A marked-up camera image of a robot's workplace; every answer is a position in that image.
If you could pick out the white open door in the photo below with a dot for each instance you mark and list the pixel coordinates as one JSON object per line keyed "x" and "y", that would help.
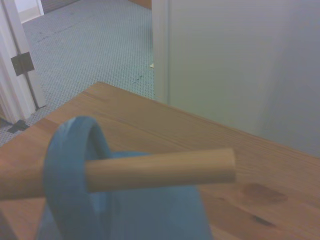
{"x": 10, "y": 82}

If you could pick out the wooden mug tree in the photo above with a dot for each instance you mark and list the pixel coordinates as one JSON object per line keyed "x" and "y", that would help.
{"x": 162, "y": 170}

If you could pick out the black door stop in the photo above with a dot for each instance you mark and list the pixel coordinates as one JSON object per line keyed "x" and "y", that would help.
{"x": 18, "y": 126}

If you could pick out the metal door hinge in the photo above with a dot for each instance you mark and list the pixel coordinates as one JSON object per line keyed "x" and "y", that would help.
{"x": 22, "y": 64}

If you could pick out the blue mug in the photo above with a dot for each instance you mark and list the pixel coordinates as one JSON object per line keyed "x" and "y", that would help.
{"x": 62, "y": 175}

